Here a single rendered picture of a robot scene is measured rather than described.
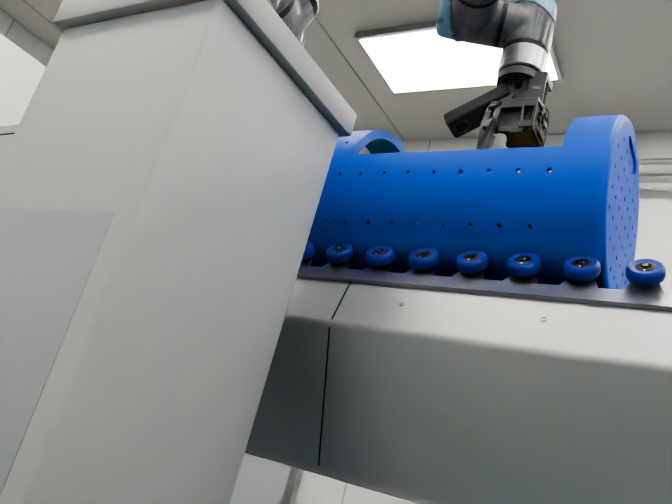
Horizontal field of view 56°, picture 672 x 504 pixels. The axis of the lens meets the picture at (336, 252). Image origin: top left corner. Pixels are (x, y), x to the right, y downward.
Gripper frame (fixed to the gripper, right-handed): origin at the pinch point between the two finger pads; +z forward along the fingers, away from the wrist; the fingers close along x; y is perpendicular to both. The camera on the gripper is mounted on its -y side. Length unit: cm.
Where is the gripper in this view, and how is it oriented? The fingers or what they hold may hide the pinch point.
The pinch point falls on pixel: (482, 187)
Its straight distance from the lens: 103.4
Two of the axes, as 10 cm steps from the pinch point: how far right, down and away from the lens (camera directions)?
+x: 4.9, 3.9, 7.8
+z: -2.7, 9.2, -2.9
